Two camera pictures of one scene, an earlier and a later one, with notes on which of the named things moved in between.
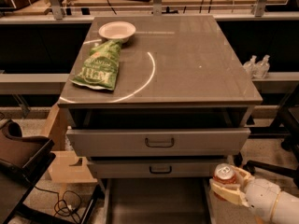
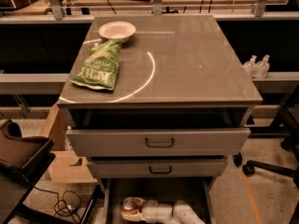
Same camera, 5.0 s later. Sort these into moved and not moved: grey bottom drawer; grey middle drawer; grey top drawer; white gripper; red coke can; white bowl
Moved: red coke can; white gripper
Not moved: grey middle drawer; grey bottom drawer; white bowl; grey top drawer
